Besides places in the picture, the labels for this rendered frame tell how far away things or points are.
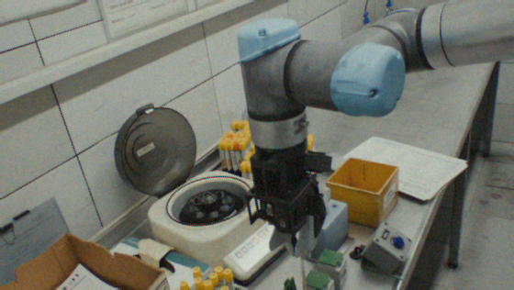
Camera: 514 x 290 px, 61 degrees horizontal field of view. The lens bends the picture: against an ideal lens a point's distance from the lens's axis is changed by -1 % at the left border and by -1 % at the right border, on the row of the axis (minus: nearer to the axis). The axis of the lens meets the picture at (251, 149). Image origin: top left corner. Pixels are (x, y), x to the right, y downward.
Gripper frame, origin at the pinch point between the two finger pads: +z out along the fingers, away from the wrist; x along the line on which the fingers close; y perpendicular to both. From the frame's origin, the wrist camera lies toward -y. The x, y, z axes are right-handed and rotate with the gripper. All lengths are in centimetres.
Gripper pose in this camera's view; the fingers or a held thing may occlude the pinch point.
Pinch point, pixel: (300, 247)
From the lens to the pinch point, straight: 71.5
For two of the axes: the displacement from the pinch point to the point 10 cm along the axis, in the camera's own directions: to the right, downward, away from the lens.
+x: 8.4, 1.4, -5.2
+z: 1.4, 8.8, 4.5
